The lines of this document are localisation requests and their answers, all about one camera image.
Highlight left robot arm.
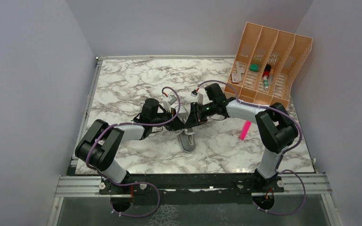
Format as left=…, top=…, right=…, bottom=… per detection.
left=75, top=98, right=182, bottom=194

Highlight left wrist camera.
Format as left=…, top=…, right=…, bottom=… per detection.
left=162, top=95, right=180, bottom=113

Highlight white shoelace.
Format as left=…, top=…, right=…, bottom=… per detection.
left=177, top=115, right=195, bottom=136

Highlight orange desk organizer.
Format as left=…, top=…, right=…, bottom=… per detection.
left=223, top=23, right=313, bottom=109

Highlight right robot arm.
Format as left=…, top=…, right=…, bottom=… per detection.
left=185, top=80, right=301, bottom=192

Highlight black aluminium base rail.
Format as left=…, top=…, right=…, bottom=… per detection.
left=55, top=173, right=333, bottom=207

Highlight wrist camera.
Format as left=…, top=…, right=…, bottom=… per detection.
left=191, top=88, right=204, bottom=105
left=162, top=95, right=180, bottom=113

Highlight grey card pieces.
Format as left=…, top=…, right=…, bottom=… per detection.
left=230, top=61, right=246, bottom=83

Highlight grey canvas sneaker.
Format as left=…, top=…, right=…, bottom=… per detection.
left=178, top=106, right=196, bottom=153

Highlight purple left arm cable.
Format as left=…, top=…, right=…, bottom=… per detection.
left=85, top=87, right=181, bottom=218

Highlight red black marker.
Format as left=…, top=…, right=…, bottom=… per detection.
left=262, top=64, right=272, bottom=78

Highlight green round cap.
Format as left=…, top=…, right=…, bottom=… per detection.
left=249, top=64, right=260, bottom=73

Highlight white green tube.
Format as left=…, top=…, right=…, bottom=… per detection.
left=263, top=76, right=269, bottom=90

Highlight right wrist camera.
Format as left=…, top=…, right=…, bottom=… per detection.
left=191, top=88, right=204, bottom=105

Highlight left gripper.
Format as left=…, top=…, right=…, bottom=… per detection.
left=151, top=107, right=184, bottom=131

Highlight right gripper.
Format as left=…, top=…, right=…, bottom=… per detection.
left=184, top=101, right=216, bottom=129

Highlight pink plastic bar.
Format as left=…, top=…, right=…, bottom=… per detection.
left=239, top=121, right=251, bottom=140

